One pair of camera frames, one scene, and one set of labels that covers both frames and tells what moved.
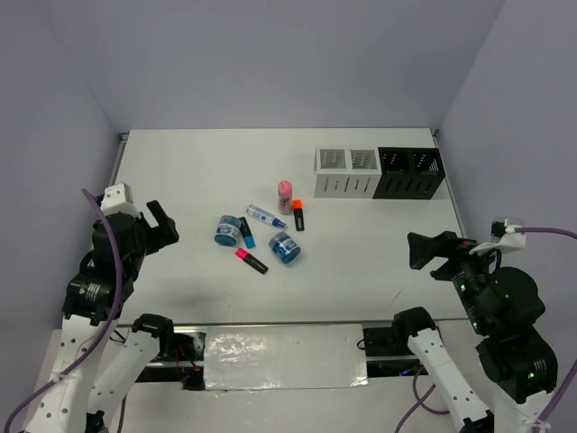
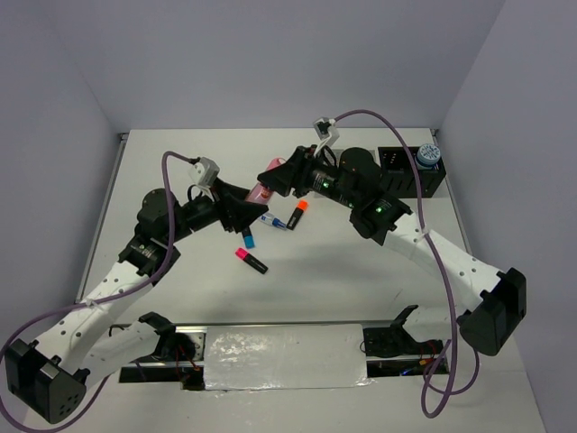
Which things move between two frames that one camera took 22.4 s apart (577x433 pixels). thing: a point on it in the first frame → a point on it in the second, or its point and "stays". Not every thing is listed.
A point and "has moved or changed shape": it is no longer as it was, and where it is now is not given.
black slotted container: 408,173 stays
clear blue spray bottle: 265,217 stays
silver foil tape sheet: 250,357 stays
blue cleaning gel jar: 285,247 → 427,155
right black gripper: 421,246 → 294,173
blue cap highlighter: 247,234 stays
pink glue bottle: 285,192 → 261,193
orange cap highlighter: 297,207 has moved or changed shape
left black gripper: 165,232 → 231,207
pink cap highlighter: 245,255 stays
